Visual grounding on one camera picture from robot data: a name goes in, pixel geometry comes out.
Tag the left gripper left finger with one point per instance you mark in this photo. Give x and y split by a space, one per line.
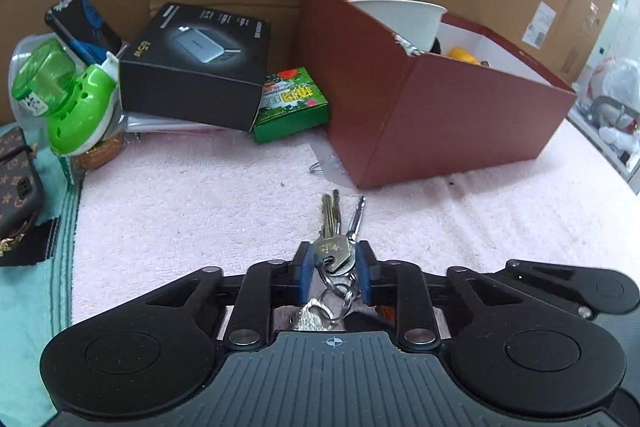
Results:
274 280

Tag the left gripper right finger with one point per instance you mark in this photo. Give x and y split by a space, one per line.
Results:
382 282

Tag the key bunch with red bead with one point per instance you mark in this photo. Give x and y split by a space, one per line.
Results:
335 255

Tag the white plastic bowl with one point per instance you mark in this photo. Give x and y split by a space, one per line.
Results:
416 22

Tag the brown monogram phone case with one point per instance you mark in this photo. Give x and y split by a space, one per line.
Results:
22 195

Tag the white side table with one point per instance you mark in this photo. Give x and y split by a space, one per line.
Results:
625 164

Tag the green small carton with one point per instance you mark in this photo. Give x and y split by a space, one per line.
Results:
291 102

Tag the dark red cardboard box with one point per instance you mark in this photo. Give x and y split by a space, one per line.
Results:
399 115

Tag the white plastic bag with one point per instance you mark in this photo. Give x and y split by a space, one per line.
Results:
613 102

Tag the black charger box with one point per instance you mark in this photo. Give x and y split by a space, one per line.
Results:
196 64

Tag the teal cloth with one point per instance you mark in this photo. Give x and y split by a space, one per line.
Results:
36 300

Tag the green mosquito repellent device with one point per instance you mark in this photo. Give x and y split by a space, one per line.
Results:
75 106

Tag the black blue card package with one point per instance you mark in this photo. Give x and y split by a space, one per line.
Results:
83 30

